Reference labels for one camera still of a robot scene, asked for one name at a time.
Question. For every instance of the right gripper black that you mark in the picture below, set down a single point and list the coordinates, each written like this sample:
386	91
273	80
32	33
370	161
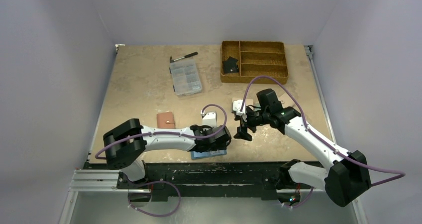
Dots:
246	124

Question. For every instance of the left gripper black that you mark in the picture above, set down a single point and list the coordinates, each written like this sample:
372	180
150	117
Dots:
219	142

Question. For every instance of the blue leather card holder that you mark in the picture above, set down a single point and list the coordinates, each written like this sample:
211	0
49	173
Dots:
203	155

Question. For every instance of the black VIP credit card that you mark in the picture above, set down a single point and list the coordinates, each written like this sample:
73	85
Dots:
229	67

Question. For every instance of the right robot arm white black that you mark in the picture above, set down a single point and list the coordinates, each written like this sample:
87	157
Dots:
342	174

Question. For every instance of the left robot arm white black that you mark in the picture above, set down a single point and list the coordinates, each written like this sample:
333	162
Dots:
126	142

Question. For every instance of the cream card holder with snap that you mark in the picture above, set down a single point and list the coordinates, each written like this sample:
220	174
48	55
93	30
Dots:
248	102

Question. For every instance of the pink leather card holder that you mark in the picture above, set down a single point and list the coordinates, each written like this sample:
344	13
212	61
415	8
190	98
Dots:
165	120

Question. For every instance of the beige card holder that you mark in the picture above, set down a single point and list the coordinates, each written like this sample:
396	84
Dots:
286	102

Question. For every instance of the clear plastic screw organizer box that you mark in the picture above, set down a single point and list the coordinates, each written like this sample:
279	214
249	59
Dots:
185	76

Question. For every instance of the wicker cutlery tray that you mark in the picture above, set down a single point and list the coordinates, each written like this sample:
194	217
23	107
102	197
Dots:
255	58

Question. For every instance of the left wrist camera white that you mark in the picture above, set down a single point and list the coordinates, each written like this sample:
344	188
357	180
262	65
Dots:
210	119

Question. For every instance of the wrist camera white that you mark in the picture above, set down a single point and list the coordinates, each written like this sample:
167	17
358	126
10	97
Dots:
239	110
210	119

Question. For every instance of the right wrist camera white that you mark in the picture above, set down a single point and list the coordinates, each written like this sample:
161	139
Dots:
239	110

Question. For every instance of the black metal base rail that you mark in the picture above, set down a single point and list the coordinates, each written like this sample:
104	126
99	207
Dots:
211	180

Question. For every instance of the claw hammer black handle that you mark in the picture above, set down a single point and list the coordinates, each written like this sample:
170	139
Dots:
171	60

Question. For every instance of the aluminium frame rail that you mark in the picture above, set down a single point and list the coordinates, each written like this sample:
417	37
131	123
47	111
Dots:
98	181

